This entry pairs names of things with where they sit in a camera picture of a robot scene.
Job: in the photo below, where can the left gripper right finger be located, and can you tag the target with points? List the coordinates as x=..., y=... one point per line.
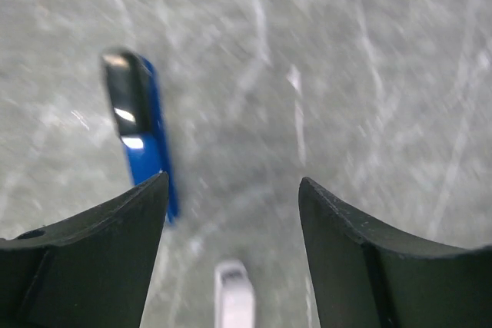
x=366, y=273

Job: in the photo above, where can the white stapler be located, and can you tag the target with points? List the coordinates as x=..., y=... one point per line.
x=234, y=296

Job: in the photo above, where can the blue stapler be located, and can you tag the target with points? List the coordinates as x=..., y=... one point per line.
x=131, y=84

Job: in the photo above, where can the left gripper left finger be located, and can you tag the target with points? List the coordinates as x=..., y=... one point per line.
x=89, y=270

